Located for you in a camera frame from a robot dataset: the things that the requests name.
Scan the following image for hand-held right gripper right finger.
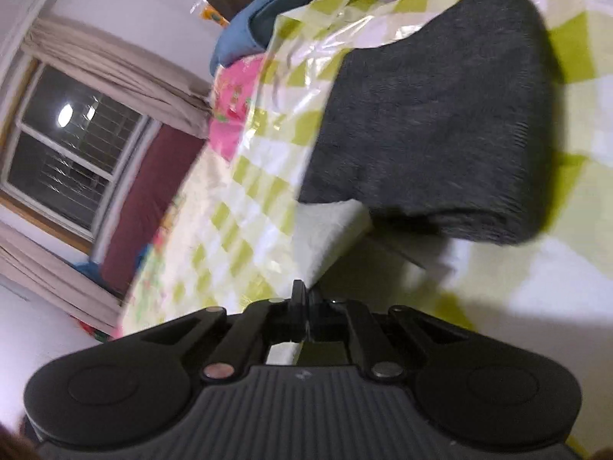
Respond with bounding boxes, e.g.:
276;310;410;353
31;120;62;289
309;287;472;381

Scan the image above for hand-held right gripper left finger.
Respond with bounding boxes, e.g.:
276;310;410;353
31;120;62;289
139;280;307;381

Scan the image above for grey-green pants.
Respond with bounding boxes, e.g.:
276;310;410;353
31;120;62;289
293;200;432;298

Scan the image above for dark grey folded pants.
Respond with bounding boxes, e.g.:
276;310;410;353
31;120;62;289
297;0;552;248

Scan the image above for green checked plastic sheet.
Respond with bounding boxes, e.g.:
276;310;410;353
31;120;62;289
120;0;613;346

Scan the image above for cartoon printed bed sheet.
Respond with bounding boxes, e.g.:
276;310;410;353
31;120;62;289
117;148;240;338

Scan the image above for maroon sofa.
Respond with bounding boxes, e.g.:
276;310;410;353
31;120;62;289
102;123;208;299

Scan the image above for red hanging ornament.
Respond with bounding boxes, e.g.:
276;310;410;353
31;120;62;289
78;320;116;342

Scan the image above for blue bag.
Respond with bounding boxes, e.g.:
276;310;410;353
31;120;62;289
71;260;107;283

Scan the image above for pink printed blanket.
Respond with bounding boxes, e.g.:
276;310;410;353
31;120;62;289
208;55;270;160

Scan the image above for beige curtain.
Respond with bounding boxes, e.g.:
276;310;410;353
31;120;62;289
0;223;121;342
23;14;215;138

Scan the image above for blue folded blanket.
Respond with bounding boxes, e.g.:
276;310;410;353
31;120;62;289
210;0;318;76

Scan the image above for yellow cartoon toy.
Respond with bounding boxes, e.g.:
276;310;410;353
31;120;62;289
203;5;231;27

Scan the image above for window with white frame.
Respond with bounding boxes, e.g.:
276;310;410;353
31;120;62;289
0;55;162;250

